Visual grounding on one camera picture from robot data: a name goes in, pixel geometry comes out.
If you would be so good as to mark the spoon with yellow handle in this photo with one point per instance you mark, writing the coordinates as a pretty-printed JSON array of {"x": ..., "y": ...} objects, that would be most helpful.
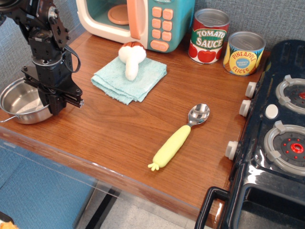
[{"x": 197, "y": 115}]

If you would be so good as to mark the black table leg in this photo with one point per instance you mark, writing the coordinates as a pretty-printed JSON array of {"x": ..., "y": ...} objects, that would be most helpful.
[{"x": 103, "y": 210}]

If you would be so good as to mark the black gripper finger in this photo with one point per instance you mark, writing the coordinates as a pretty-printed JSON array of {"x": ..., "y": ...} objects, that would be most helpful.
[
  {"x": 44, "y": 94},
  {"x": 57, "y": 103}
]

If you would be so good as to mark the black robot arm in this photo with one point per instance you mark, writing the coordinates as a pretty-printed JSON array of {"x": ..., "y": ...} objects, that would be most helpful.
[{"x": 47, "y": 37}]

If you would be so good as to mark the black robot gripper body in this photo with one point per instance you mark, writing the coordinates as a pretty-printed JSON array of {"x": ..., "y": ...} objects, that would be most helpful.
[{"x": 56, "y": 75}]

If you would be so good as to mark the light blue folded cloth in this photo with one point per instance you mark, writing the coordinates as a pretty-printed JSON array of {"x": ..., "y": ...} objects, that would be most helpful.
[{"x": 112, "y": 80}]

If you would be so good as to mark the plush mushroom toy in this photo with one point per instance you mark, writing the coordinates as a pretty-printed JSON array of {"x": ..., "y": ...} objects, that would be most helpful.
[{"x": 132, "y": 54}]

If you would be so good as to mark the toy microwave teal and cream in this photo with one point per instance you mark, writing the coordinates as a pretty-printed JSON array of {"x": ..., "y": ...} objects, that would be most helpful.
[{"x": 159, "y": 25}]

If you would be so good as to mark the pineapple slices can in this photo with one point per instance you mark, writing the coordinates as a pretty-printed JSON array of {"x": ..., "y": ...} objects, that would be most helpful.
[{"x": 243, "y": 53}]

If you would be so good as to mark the small steel pot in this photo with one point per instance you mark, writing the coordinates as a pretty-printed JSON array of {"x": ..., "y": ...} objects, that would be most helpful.
[{"x": 23, "y": 104}]

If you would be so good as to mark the dark blue toy stove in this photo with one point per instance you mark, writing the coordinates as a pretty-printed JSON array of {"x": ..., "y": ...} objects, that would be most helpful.
[{"x": 267, "y": 179}]

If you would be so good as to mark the tomato sauce can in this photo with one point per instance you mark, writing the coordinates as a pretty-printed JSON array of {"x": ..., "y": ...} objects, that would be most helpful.
[{"x": 210, "y": 27}]

